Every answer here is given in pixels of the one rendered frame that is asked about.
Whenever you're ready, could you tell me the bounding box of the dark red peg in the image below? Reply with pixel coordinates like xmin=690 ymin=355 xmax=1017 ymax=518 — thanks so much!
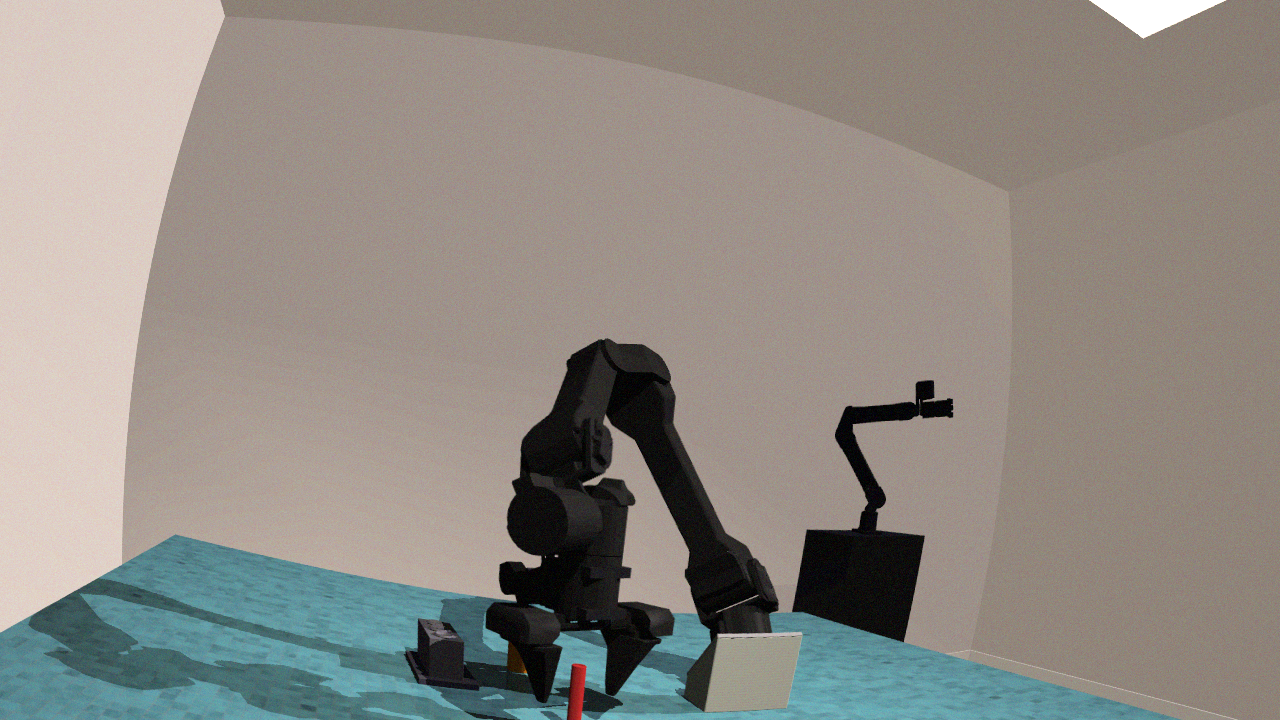
xmin=567 ymin=664 xmax=588 ymax=720

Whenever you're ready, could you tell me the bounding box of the brown cylinder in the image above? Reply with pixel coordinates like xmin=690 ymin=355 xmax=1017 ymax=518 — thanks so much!
xmin=507 ymin=641 xmax=526 ymax=674

